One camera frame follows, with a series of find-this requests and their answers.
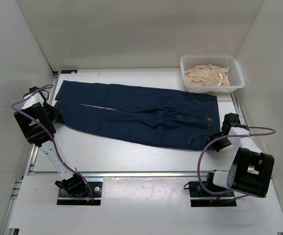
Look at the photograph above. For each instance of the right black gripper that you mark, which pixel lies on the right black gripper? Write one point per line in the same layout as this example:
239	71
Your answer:
214	145

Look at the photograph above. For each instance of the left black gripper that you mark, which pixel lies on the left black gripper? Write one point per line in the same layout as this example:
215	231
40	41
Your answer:
56	115

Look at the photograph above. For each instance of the dark blue denim trousers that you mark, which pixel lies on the dark blue denim trousers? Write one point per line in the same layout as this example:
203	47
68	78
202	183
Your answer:
149	116

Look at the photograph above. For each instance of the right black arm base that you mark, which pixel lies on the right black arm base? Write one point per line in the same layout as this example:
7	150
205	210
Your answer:
201	198

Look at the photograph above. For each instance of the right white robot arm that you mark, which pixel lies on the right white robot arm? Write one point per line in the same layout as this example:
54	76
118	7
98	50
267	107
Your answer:
251	169

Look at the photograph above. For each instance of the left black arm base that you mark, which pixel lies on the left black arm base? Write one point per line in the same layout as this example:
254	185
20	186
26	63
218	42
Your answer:
75	192

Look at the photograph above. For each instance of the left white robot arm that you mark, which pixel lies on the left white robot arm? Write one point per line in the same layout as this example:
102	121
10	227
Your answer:
36	119

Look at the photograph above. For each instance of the small dark label sticker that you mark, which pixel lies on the small dark label sticker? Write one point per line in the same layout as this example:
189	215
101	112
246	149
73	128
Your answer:
69	71

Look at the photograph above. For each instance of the beige cloth in basket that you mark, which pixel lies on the beige cloth in basket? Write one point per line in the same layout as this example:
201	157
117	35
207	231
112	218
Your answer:
207	75

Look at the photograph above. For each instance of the white plastic mesh basket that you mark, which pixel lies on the white plastic mesh basket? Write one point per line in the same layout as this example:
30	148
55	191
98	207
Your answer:
234	75

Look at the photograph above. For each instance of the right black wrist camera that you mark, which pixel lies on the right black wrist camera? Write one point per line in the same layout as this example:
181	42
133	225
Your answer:
230	120

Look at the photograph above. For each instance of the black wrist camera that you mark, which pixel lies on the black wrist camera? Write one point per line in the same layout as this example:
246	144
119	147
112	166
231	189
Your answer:
43	92
230	120

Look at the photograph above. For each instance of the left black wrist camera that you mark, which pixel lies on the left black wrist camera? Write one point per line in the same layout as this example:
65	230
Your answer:
43	92

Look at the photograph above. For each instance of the aluminium front rail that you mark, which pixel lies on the aluminium front rail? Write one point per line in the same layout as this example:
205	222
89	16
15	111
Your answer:
141	174

